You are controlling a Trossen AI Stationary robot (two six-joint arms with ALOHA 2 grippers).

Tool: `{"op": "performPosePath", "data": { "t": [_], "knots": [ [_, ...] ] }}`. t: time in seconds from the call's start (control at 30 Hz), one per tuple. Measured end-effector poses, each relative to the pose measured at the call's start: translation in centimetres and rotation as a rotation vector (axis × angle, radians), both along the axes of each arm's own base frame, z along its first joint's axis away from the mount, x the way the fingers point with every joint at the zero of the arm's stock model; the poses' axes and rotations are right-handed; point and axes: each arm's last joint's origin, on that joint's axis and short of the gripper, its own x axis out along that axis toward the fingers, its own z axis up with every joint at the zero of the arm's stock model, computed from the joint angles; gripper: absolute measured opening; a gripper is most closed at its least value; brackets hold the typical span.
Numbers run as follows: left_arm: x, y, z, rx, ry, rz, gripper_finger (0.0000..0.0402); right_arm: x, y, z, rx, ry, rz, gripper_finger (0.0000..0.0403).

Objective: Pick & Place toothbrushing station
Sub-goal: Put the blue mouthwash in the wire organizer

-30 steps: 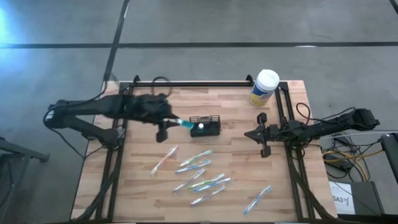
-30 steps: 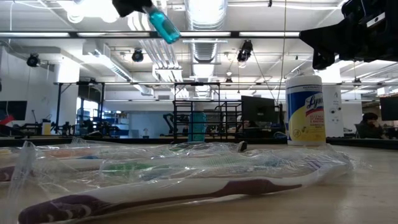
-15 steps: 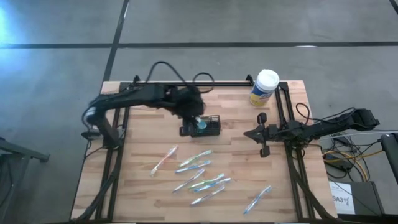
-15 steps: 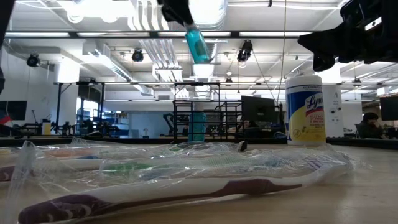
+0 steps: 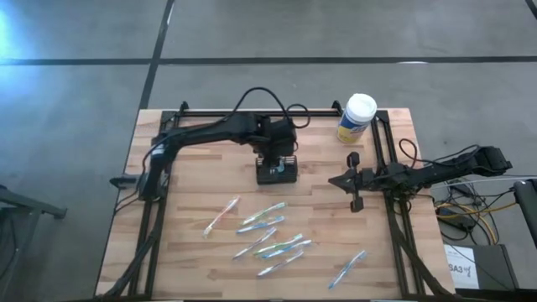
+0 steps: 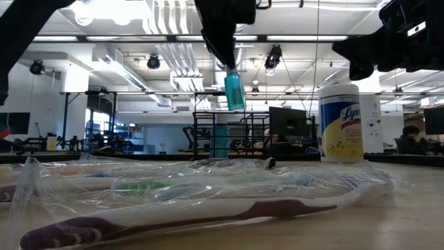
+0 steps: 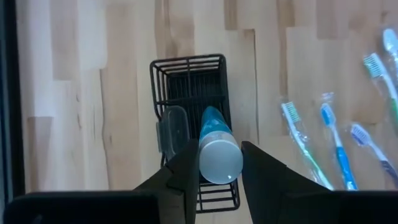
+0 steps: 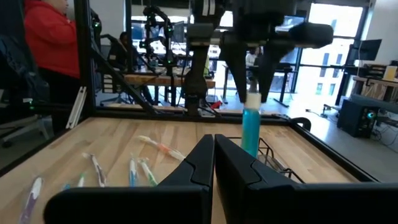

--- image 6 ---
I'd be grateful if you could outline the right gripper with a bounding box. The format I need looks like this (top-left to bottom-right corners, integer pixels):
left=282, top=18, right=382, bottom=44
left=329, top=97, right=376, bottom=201
left=332, top=19, right=444, bottom=81

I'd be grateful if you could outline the silver ceiling air duct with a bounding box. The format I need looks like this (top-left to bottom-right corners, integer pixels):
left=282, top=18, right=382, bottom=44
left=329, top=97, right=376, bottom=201
left=212, top=21, right=255, bottom=72

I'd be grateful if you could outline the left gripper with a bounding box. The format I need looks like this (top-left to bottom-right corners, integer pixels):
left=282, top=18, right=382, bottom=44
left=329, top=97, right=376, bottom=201
left=194, top=0, right=257, bottom=70

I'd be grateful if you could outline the small teal mouthwash bottle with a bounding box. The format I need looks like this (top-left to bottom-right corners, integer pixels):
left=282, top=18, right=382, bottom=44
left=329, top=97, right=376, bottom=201
left=224, top=68, right=247, bottom=113
left=210, top=124, right=231, bottom=159

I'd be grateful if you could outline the long ceiling light bar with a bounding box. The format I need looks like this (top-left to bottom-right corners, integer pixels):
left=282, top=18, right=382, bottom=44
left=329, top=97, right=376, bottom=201
left=33, top=33, right=350, bottom=44

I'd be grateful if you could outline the black wire caddy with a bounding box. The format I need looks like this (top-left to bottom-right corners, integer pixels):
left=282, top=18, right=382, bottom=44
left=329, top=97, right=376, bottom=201
left=192, top=111, right=277, bottom=170

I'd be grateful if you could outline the black background station frame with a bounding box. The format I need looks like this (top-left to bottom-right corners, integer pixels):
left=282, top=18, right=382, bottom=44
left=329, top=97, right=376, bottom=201
left=60, top=90, right=119, bottom=151

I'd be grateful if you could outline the pale green toothbrush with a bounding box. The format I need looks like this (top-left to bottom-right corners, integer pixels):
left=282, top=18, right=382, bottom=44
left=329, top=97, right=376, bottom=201
left=78, top=154, right=264, bottom=174

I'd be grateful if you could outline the purple handled wrapped toothbrush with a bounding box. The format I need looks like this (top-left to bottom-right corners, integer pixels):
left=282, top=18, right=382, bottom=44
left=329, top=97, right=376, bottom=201
left=6, top=156, right=396, bottom=250

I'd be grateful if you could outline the person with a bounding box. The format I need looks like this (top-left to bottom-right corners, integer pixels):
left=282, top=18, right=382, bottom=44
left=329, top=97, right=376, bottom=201
left=395, top=125, right=429, bottom=156

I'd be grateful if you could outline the black ceiling spotlight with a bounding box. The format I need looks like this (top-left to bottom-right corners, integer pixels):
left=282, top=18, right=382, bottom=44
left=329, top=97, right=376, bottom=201
left=29, top=59, right=45, bottom=76
left=146, top=54, right=161, bottom=70

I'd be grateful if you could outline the Lysol wipes canister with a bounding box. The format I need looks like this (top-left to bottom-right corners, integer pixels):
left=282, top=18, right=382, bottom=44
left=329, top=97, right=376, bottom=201
left=318, top=82, right=364, bottom=164

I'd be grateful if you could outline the green handled toothbrush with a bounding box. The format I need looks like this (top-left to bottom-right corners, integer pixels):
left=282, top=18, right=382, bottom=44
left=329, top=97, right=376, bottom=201
left=110, top=173, right=264, bottom=195

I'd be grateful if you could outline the black wall screen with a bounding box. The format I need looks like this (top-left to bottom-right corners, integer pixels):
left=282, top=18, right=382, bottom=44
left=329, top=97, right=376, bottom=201
left=0, top=112, right=31, bottom=135

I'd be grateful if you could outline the black aluminium table frame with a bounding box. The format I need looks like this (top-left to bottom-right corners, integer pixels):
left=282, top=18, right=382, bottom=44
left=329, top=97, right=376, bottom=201
left=0, top=151, right=444, bottom=168

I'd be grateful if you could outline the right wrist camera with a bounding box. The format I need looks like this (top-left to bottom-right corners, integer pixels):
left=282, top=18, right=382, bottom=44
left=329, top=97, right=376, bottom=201
left=378, top=0, right=444, bottom=38

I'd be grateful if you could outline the black computer monitor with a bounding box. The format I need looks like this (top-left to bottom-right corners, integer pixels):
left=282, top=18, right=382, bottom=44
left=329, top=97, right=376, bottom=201
left=423, top=107, right=444, bottom=135
left=268, top=106, right=309, bottom=147

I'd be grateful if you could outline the black overhead camera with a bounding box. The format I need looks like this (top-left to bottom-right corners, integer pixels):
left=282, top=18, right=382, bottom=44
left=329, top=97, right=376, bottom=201
left=264, top=44, right=283, bottom=69

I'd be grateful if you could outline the thin hanging cable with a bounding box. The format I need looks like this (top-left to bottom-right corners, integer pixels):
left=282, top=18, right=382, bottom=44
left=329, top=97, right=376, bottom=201
left=307, top=0, right=321, bottom=117

